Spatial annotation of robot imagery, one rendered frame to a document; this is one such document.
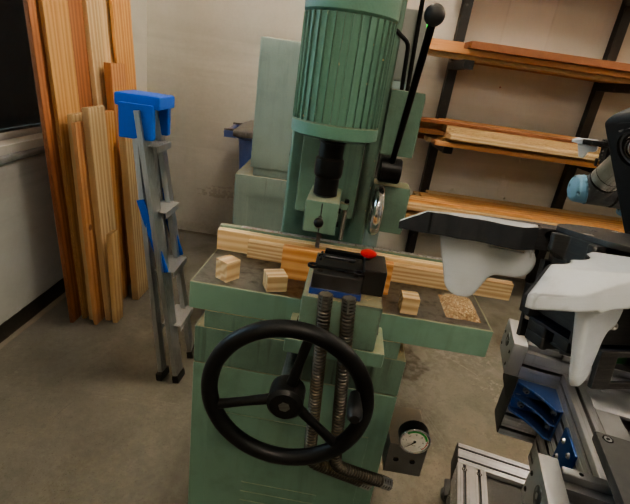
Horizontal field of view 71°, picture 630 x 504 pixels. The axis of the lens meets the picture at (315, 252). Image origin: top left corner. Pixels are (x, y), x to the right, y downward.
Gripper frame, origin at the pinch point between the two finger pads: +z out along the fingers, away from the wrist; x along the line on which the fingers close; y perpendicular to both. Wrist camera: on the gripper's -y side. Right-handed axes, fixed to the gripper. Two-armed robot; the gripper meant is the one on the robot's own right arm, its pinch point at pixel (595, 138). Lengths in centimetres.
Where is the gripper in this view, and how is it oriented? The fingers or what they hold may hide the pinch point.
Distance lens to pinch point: 173.7
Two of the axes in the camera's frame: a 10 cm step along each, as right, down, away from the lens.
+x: 10.0, 0.2, -0.5
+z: 0.6, -3.7, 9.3
